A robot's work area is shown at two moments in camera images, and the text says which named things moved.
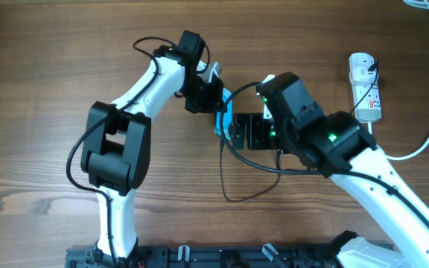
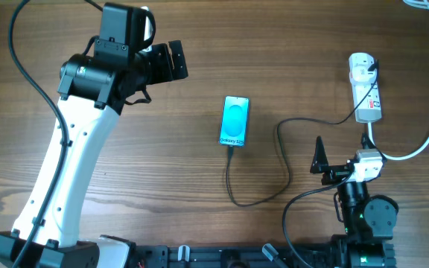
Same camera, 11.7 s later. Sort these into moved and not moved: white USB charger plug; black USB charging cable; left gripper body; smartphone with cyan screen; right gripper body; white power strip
Moved: black USB charging cable; left gripper body; smartphone with cyan screen; right gripper body
Not moved: white USB charger plug; white power strip
